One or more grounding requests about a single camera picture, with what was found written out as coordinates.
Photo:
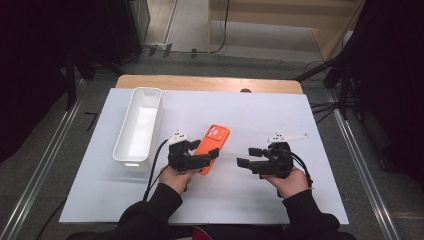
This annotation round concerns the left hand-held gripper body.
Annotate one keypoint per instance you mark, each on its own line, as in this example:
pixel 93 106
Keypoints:
pixel 181 160

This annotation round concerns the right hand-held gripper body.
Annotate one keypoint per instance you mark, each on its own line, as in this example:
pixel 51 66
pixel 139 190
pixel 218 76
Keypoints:
pixel 278 163

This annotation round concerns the orange phone case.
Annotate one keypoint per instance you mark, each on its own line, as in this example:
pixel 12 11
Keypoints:
pixel 213 140

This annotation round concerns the white plastic bin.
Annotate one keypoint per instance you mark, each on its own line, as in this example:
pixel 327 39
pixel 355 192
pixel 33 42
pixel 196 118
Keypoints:
pixel 140 133

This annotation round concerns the person's left hand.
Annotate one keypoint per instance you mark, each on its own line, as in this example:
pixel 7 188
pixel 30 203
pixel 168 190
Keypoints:
pixel 175 181

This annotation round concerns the person's right hand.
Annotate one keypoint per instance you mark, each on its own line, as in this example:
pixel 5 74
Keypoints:
pixel 293 185

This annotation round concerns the white board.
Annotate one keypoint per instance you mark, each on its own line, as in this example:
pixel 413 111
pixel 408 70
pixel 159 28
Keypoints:
pixel 233 193

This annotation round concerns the person's torso black clothing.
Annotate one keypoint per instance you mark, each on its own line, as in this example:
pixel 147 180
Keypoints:
pixel 240 233

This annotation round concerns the black tripod stand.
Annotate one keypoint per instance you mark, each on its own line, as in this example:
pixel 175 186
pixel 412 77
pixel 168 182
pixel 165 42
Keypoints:
pixel 343 96

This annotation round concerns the white power strip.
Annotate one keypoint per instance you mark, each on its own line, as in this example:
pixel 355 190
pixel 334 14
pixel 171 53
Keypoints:
pixel 155 45

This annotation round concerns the black cabinet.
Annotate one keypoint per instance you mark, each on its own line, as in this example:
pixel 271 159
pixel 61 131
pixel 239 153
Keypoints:
pixel 126 30

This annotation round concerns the black metal stand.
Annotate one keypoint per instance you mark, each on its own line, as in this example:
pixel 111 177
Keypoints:
pixel 70 83

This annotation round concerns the wooden shelf unit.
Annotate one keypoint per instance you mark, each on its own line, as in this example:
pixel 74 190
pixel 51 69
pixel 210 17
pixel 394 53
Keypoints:
pixel 333 36

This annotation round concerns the black curtain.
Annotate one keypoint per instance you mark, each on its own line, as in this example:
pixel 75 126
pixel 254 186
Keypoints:
pixel 396 83
pixel 30 66

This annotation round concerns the metal floor rail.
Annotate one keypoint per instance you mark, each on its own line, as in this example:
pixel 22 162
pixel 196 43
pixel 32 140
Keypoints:
pixel 43 160
pixel 363 173

